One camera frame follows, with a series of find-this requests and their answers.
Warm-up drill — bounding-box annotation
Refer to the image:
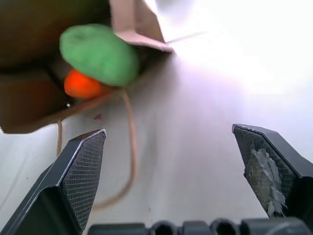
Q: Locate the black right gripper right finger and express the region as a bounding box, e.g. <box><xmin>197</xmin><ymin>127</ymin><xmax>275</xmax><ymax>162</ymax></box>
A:
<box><xmin>232</xmin><ymin>123</ymin><xmax>313</xmax><ymax>219</ymax></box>

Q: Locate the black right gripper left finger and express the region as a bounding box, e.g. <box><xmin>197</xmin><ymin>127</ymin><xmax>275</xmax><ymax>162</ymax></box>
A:
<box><xmin>0</xmin><ymin>128</ymin><xmax>107</xmax><ymax>235</ymax></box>

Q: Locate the orange plush toy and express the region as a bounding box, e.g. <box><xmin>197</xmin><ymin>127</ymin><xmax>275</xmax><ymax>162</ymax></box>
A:
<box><xmin>64</xmin><ymin>68</ymin><xmax>112</xmax><ymax>100</ymax></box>

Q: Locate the brown paper bag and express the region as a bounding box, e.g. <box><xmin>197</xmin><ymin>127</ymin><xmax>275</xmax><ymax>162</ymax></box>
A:
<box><xmin>0</xmin><ymin>0</ymin><xmax>177</xmax><ymax>214</ymax></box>

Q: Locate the green plush toy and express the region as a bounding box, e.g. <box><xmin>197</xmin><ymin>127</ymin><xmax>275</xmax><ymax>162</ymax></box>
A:
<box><xmin>59</xmin><ymin>23</ymin><xmax>140</xmax><ymax>87</ymax></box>

